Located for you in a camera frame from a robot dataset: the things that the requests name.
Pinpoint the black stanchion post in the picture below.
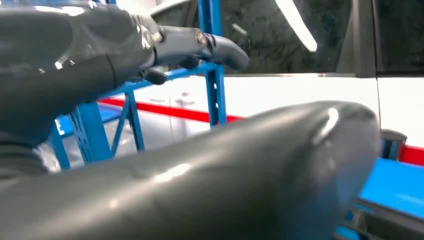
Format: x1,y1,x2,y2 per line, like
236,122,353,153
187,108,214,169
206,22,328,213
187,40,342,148
379,129,408,162

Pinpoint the blue metal shelf rack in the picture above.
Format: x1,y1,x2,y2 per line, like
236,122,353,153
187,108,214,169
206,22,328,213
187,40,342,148
47,0,424,240

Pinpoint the white car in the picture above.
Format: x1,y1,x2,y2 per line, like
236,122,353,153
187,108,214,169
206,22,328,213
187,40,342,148
99,0,424,167

